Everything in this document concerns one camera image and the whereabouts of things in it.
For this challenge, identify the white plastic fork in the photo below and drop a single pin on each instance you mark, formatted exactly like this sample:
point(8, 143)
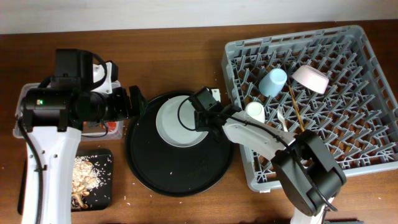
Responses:
point(281, 118)

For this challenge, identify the grey dishwasher rack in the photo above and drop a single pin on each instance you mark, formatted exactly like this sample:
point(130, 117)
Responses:
point(356, 116)

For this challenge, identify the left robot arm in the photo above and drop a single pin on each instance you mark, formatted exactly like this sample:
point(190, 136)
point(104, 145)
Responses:
point(52, 121)

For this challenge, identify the round black serving tray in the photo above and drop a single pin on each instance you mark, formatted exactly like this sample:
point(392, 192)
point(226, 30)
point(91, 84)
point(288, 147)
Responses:
point(169, 170)

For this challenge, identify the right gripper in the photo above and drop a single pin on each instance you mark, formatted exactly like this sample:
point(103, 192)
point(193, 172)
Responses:
point(198, 121)

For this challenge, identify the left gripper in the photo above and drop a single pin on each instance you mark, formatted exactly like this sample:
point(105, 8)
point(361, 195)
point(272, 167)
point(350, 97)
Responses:
point(124, 111)

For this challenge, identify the white cup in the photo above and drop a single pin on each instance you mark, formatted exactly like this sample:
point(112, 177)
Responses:
point(256, 111)

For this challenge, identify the pink bowl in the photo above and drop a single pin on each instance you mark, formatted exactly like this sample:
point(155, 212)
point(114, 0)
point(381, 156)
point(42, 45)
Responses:
point(311, 78)

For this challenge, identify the food scraps and rice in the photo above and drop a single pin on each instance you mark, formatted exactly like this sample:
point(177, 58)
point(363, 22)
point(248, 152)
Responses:
point(88, 176)

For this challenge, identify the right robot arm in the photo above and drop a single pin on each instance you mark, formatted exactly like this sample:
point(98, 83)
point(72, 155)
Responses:
point(307, 172)

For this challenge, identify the blue cup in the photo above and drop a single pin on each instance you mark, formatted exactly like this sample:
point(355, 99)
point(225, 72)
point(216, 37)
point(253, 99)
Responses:
point(273, 82)

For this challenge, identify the light grey plate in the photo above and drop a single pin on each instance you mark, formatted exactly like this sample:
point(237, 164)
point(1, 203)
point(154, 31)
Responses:
point(170, 129)

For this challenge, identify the red snack wrapper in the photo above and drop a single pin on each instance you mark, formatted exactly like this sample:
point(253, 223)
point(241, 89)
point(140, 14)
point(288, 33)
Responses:
point(112, 125)

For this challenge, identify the black rectangular tray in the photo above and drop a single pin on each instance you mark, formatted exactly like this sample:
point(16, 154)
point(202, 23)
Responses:
point(103, 198)

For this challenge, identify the wooden chopstick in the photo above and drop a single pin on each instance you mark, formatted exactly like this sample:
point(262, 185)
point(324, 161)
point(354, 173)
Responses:
point(296, 108)

